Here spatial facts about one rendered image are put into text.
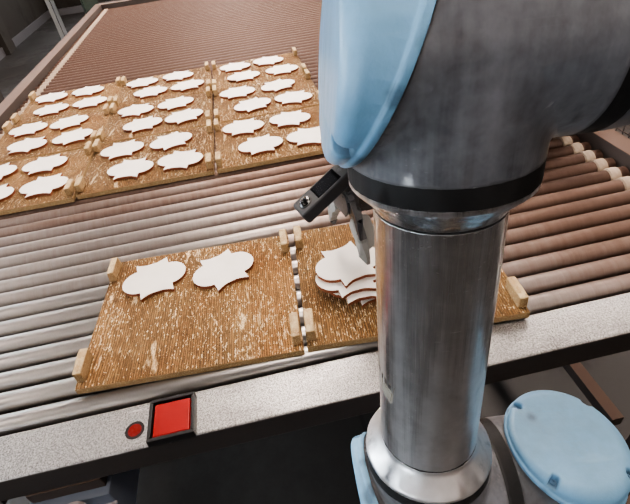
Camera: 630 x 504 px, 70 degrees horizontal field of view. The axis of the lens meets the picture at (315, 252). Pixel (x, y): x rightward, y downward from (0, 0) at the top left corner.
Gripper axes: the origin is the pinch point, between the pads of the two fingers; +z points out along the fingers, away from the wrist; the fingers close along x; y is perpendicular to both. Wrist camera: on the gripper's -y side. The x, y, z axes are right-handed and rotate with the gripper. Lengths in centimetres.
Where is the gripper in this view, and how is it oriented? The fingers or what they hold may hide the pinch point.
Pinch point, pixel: (346, 244)
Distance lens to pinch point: 89.1
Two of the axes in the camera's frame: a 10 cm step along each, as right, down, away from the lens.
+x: -3.9, -5.5, 7.4
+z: 1.1, 7.7, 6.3
